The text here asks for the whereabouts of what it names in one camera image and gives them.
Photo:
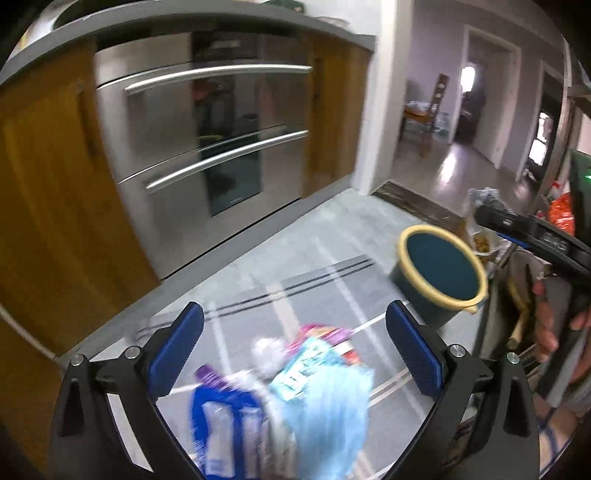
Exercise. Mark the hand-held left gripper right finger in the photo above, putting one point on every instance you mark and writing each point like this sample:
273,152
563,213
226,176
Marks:
415,355

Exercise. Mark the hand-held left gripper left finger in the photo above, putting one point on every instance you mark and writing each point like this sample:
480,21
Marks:
178,357

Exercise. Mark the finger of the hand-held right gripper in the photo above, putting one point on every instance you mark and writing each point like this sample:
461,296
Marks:
503,222

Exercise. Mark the teal bin with yellow rim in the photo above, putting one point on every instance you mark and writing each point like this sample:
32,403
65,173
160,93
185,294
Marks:
438,263

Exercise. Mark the blue and white packet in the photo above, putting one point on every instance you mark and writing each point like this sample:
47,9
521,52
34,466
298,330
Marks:
226,429

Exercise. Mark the white paper towel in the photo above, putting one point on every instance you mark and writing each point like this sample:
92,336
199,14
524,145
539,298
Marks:
268,355

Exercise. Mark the red printed carton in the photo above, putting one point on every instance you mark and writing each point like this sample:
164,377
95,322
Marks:
323,334

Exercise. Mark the blue face mask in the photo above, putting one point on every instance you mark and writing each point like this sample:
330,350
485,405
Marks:
323,415

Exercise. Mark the teal snack packet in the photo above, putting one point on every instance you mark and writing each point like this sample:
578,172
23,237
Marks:
300,371

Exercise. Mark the person's right hand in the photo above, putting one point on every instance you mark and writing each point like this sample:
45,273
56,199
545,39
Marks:
549,323

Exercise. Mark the clear plastic bag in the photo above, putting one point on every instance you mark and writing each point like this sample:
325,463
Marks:
482,203

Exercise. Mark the orange bag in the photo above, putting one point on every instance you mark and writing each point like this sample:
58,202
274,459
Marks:
561,212

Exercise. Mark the grey plaid mat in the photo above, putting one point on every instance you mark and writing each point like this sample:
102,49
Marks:
323,295

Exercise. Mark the wooden chair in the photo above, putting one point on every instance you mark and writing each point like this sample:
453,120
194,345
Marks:
439,106

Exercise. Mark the narrow wooden cabinet panel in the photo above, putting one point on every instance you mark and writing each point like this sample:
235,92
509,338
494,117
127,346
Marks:
337,115

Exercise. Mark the large wooden cabinet door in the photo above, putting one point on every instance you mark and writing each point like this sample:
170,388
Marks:
46,207

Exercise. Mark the grey countertop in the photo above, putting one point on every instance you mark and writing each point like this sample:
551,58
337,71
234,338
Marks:
138,28

